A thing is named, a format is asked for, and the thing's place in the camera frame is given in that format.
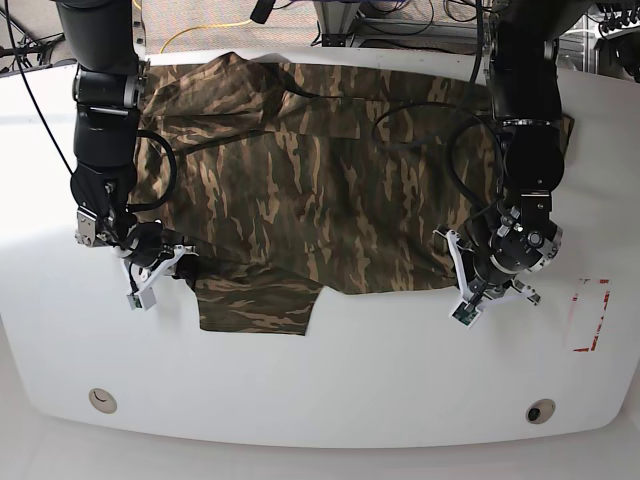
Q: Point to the left table grommet hole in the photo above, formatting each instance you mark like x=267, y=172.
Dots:
x=102, y=401

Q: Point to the table grommet hole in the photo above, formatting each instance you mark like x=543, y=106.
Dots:
x=102, y=401
x=540, y=411

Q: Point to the right table grommet hole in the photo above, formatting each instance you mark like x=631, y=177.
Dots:
x=540, y=411

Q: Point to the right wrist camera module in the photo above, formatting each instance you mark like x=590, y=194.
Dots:
x=142, y=299

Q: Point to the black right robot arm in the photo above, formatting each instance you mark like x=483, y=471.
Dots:
x=107, y=89

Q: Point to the red tape rectangle marking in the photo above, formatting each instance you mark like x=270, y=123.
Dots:
x=586, y=314

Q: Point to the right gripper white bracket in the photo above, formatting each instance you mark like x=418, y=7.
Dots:
x=151, y=251

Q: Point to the black tripod stand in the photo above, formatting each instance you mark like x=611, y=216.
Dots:
x=31, y=36

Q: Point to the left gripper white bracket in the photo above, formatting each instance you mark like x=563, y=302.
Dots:
x=480, y=283

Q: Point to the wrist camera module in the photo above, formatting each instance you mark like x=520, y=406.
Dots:
x=142, y=299
x=466, y=314

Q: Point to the camouflage T-shirt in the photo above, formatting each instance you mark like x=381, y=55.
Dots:
x=293, y=178

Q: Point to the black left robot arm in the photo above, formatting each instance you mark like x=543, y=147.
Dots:
x=513, y=233

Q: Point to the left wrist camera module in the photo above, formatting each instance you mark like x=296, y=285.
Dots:
x=466, y=314

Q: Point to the aluminium frame post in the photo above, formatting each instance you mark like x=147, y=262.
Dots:
x=335, y=19

